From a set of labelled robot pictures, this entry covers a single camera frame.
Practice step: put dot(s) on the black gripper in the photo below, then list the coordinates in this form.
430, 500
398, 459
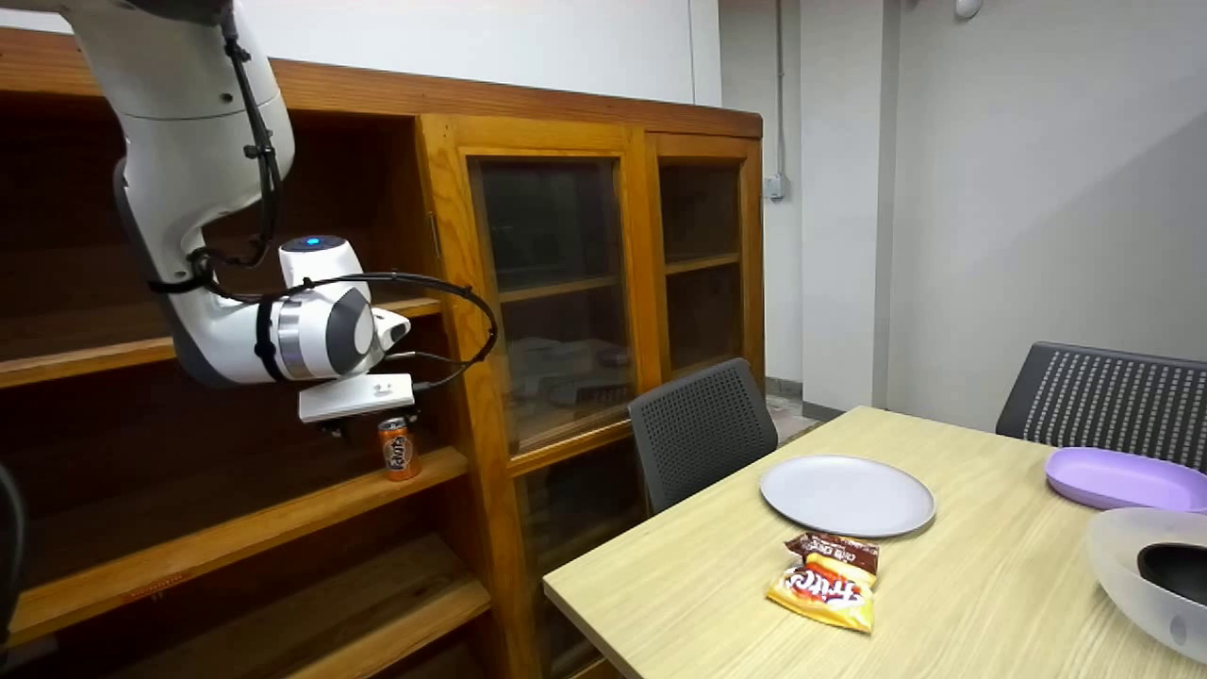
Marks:
356, 427

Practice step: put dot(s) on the orange Fanta soda can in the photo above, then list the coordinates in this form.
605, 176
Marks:
398, 450

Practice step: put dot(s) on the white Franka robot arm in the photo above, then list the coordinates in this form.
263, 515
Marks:
188, 153

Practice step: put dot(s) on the wooden bookshelf cabinet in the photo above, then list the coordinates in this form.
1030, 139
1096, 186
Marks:
250, 542

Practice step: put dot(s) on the wide glass cabinet door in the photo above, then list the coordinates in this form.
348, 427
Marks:
568, 288

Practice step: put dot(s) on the dark grey plastic chair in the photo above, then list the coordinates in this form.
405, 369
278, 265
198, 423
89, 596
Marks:
698, 435

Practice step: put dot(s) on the narrow glass cabinet door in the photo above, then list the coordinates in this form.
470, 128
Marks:
703, 257

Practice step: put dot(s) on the grey round plate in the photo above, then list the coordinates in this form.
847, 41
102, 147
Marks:
847, 496

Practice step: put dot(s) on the yellow red chips bag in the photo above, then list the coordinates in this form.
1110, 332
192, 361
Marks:
826, 583

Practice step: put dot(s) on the grey striped-back chair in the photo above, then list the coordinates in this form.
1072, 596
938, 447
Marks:
1106, 400

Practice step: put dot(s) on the purple plate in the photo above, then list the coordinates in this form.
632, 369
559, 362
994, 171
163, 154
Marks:
1116, 476

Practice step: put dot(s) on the translucent white bowl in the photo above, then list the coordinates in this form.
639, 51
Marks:
1125, 567

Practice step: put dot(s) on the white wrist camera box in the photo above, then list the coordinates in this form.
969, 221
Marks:
356, 396

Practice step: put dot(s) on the grey wall outlet box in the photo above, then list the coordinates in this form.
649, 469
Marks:
776, 186

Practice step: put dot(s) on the grey wall conduit pipe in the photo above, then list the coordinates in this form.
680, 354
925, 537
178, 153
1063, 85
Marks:
777, 86

